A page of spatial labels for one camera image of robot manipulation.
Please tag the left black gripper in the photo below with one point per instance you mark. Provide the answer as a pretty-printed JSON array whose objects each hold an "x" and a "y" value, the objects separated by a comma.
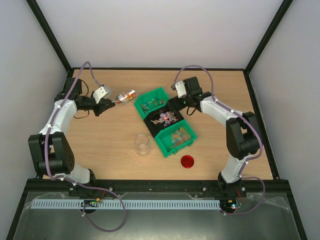
[{"x": 101, "y": 108}]

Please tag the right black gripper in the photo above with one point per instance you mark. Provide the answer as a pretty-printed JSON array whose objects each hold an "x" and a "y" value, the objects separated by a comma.
[{"x": 174, "y": 104}]

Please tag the black bin with swirl lollipops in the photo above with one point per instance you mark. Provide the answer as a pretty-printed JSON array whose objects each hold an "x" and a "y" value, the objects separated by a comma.
[{"x": 162, "y": 118}]

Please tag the silver metal scoop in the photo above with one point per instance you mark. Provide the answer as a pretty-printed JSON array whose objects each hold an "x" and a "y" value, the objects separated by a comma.
[{"x": 126, "y": 97}]

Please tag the green bin with lollipops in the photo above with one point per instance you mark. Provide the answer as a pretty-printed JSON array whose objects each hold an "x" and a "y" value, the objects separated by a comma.
[{"x": 151, "y": 101}]

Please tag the green bin with gummy candies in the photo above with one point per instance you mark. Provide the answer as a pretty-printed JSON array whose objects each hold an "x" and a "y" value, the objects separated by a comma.
[{"x": 175, "y": 137}]

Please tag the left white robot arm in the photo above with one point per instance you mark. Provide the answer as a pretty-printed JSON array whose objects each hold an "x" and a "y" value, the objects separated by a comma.
[{"x": 50, "y": 151}]

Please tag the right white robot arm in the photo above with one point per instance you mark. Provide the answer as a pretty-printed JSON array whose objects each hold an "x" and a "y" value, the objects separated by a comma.
[{"x": 243, "y": 137}]

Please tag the clear glass jar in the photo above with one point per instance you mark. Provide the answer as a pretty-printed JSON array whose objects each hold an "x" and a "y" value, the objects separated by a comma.
[{"x": 142, "y": 144}]

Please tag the red jar lid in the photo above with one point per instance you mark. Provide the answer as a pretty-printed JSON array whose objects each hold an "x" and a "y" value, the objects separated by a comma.
[{"x": 187, "y": 161}]

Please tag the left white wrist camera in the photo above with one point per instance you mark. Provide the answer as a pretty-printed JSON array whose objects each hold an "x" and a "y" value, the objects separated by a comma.
[{"x": 102, "y": 92}]

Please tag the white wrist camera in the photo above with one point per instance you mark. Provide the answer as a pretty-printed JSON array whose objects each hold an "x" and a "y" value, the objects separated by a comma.
[
  {"x": 102, "y": 92},
  {"x": 180, "y": 88}
]

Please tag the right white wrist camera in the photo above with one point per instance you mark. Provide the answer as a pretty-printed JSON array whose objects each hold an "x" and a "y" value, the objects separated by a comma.
[{"x": 180, "y": 88}]

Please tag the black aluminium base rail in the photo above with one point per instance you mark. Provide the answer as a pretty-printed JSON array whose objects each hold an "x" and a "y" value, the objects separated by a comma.
[{"x": 204, "y": 188}]

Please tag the light blue cable duct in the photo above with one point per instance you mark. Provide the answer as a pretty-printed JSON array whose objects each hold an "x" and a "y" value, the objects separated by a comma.
[{"x": 110, "y": 204}]

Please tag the black frame post left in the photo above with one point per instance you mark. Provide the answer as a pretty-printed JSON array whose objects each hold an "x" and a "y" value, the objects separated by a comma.
[{"x": 40, "y": 17}]

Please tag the black frame post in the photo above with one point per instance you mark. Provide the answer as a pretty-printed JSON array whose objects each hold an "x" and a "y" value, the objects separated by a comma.
[
  {"x": 40, "y": 17},
  {"x": 276, "y": 20}
]

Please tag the black frame post right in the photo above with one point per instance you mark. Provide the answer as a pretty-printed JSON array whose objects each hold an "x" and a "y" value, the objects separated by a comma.
[{"x": 276, "y": 20}]

